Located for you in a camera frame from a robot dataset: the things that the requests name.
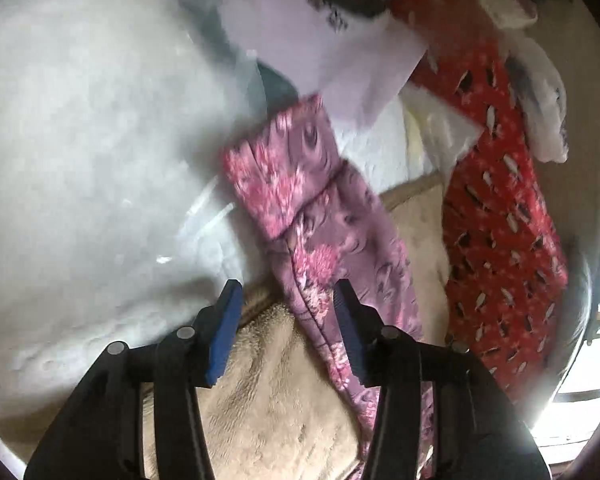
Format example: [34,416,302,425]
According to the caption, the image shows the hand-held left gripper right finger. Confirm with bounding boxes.
[333,279,551,480]

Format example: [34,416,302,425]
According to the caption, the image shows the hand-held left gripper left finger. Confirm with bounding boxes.
[24,280,243,480]

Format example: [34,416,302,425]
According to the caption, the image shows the purple floral pants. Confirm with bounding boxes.
[223,94,438,480]

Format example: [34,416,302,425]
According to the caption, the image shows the beige plush blanket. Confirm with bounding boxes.
[140,172,453,480]

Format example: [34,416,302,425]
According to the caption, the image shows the red patterned cloth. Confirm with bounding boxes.
[390,0,571,403]

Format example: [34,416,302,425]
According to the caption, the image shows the large white bedding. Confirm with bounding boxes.
[0,0,263,421]

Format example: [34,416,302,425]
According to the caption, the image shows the white folded cloth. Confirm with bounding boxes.
[340,85,485,196]

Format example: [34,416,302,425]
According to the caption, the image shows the pale lavender printed cloth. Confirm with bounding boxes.
[220,0,428,131]

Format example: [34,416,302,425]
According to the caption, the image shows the white crumpled cloth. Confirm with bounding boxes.
[480,0,568,163]

